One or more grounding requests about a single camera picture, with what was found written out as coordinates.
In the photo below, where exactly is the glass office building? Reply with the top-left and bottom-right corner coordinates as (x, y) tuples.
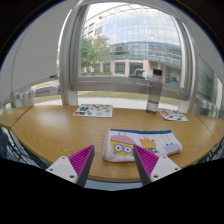
(82, 2), (183, 86)

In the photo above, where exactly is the white wall socket rail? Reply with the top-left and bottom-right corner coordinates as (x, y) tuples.
(194, 95), (222, 115)
(13, 83), (62, 105)

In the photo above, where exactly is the green tree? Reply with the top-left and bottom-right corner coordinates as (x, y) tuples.
(80, 34), (113, 75)

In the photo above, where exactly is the white window frame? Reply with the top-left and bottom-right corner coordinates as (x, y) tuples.
(59, 0), (198, 108)

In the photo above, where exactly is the sticker sheet with red circle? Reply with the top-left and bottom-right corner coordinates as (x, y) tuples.
(157, 107), (190, 122)

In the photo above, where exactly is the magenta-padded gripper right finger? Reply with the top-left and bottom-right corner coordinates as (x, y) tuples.
(132, 144), (182, 187)

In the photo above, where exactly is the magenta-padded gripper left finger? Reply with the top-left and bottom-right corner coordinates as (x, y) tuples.
(45, 144), (96, 188)

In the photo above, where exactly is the sticker sheet with green stickers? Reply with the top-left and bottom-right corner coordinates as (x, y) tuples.
(72, 103), (114, 118)

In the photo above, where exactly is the clear grey water bottle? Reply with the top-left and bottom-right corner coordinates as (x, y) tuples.
(145, 68), (164, 115)

